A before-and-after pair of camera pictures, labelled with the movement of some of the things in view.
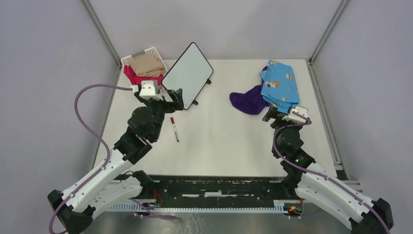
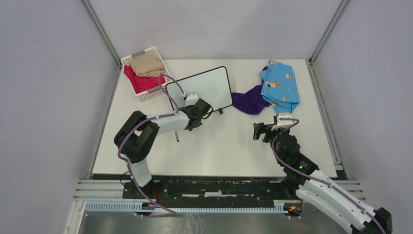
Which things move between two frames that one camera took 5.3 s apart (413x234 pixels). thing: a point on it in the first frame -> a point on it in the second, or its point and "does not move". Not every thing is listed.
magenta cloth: [134, 79] does not move
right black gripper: [272, 113] -> [260, 128]
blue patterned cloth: [280, 88] does not move
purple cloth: [252, 101] does not move
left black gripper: [177, 104] -> [188, 107]
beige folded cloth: [147, 65] does not move
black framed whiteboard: [191, 71] -> [213, 84]
